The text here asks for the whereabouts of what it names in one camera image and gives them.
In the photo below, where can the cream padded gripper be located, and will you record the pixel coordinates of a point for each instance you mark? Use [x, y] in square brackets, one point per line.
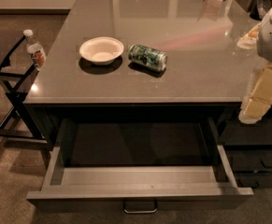
[258, 98]

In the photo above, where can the glass jar with snacks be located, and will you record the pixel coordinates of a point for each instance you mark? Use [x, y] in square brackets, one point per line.
[248, 41]

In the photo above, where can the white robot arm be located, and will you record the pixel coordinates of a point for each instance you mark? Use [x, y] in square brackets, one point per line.
[264, 39]

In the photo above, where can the black metal chair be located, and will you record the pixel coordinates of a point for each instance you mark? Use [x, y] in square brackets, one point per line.
[17, 123]

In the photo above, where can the grey top drawer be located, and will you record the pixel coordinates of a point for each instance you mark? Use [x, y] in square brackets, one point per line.
[180, 165]

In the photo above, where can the green drink can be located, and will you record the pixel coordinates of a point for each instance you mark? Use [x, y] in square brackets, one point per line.
[153, 59]

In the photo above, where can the dark side drawer cabinet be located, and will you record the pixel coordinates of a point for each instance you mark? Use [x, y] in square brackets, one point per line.
[248, 147]

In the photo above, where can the clear plastic water bottle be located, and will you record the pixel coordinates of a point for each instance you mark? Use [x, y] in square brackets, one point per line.
[34, 49]

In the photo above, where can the metal drawer handle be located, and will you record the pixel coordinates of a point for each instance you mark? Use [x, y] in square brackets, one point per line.
[140, 207]

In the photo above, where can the white paper bowl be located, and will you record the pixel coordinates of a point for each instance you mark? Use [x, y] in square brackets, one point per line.
[101, 50]

